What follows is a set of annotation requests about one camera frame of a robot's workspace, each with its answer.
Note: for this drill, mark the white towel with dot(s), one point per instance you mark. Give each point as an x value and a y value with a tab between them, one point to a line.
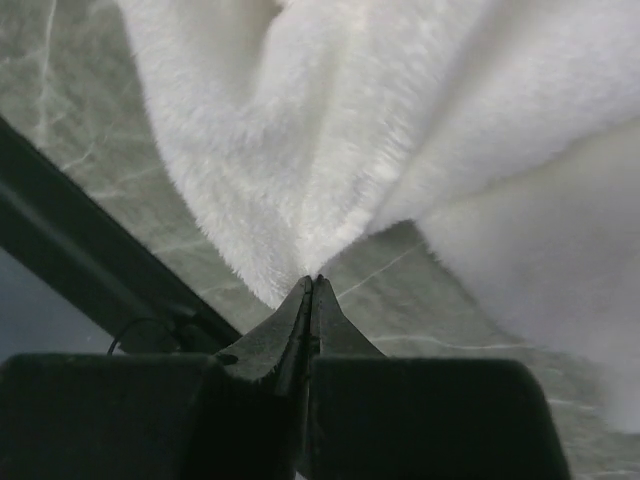
506	131

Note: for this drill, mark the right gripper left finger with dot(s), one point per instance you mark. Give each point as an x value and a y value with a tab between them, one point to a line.
236	414

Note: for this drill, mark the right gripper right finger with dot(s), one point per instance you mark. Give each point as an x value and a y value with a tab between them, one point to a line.
378	417

